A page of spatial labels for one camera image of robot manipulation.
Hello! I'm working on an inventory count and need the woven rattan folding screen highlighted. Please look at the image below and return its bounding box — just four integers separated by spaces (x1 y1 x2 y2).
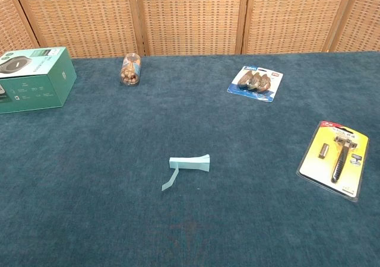
0 0 380 59

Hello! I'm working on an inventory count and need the blue blister pack of tapes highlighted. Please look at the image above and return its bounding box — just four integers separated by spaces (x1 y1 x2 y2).
227 64 284 103

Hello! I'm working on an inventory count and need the clear jar of wooden pegs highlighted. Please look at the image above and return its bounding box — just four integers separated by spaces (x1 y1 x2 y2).
119 52 141 87

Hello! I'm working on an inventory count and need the green cardboard product box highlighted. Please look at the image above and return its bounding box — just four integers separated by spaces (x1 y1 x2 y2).
0 46 78 115

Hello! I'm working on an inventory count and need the teal table cloth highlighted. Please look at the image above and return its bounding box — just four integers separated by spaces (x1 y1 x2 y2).
0 50 380 267

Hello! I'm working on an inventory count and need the yellow razor blister pack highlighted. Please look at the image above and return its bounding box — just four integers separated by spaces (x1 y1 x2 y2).
296 120 371 203

